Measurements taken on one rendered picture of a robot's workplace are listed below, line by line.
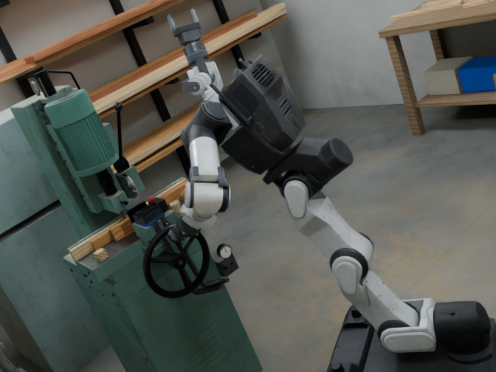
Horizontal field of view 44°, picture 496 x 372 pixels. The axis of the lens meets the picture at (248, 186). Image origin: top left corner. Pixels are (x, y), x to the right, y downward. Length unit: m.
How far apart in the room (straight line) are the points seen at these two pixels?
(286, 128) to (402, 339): 0.92
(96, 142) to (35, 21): 2.70
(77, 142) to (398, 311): 1.39
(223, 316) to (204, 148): 1.11
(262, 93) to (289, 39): 4.20
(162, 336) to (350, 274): 0.86
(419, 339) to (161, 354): 1.05
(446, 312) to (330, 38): 3.87
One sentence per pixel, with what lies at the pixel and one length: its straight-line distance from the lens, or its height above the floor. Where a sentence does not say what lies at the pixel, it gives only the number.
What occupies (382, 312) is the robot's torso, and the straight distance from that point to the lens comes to 2.44.
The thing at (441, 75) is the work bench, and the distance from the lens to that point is 4.79.
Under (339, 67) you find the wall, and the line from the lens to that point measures 5.95.
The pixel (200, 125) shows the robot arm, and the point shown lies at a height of 1.34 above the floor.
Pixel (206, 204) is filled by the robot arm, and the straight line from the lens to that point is 1.82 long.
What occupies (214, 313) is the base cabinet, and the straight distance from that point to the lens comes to 2.78.
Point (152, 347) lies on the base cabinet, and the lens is 2.67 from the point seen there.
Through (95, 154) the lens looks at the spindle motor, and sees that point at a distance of 2.50.
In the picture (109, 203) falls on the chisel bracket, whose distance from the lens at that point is 2.61.
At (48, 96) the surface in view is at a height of 1.52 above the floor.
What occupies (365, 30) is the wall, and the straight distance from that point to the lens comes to 5.62.
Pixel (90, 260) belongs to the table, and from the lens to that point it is 2.56.
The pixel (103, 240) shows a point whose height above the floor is 0.92.
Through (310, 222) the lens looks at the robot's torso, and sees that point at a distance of 2.24.
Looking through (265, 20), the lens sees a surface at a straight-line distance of 5.59.
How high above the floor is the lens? 1.82
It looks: 21 degrees down
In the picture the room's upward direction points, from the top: 22 degrees counter-clockwise
